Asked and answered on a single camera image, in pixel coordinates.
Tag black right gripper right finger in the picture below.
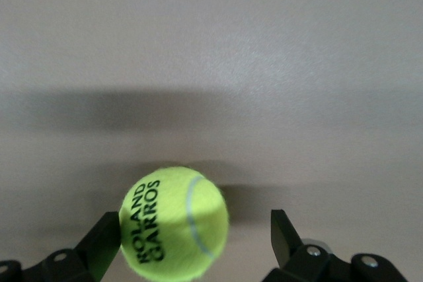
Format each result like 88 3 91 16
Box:
260 209 408 282

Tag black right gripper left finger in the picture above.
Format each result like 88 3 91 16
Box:
0 211 122 282

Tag yellow tennis ball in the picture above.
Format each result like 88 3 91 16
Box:
118 165 230 278

